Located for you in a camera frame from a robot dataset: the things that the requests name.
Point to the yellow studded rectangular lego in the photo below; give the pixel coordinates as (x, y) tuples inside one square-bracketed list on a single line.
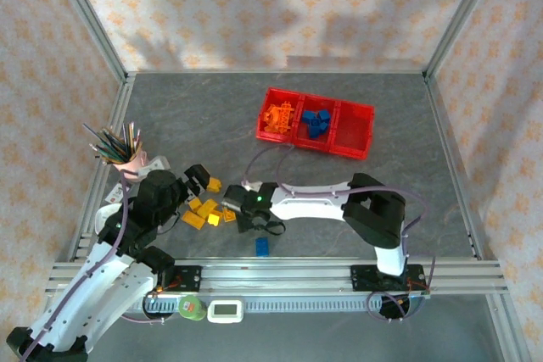
[(230, 215)]

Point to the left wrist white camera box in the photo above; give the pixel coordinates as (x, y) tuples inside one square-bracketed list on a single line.
[(155, 165)]

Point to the white digital timer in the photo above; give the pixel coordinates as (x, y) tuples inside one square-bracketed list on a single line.
[(225, 311)]

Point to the green round can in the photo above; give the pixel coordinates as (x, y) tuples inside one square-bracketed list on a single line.
[(193, 309)]

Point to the white card with red logo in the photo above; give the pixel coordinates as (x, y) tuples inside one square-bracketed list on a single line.
[(115, 194)]

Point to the flat amber lego brick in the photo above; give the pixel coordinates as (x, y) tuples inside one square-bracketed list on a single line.
[(193, 220)]

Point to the blue square lego brick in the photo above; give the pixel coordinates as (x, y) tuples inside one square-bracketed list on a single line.
[(315, 129), (308, 117), (324, 115), (325, 126)]

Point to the orange curved lego piece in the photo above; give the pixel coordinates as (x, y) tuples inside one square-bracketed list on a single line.
[(271, 128), (271, 116)]

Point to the wide aluminium base rail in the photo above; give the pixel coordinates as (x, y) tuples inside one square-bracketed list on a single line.
[(275, 277)]

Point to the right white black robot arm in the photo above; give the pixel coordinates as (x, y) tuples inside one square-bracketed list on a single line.
[(309, 205)]

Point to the horizontal aluminium frame bar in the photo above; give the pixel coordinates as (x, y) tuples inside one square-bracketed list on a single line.
[(254, 71)]

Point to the pink cup of pencils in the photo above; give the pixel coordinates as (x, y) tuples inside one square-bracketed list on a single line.
[(98, 138)]

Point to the red plastic bin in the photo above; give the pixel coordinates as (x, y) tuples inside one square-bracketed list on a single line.
[(316, 145), (352, 129)]

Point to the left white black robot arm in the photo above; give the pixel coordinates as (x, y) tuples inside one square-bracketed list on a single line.
[(85, 294)]

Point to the orange long lego rail piece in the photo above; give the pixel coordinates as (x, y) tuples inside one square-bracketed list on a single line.
[(287, 115)]

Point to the aluminium frame post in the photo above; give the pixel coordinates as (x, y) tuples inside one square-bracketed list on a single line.
[(87, 14), (462, 14)]

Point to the coloured pencil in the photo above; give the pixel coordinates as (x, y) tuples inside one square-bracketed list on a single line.
[(125, 138), (112, 140), (131, 137), (137, 140), (104, 159), (100, 153)]

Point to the yellow lego brick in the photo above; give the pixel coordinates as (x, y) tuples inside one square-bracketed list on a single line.
[(195, 204), (214, 221), (215, 184), (207, 208)]

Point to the blue rectangular lego brick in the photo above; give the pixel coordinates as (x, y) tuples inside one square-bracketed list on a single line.
[(261, 247)]

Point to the aluminium frame leg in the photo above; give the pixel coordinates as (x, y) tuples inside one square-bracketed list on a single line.
[(507, 332)]

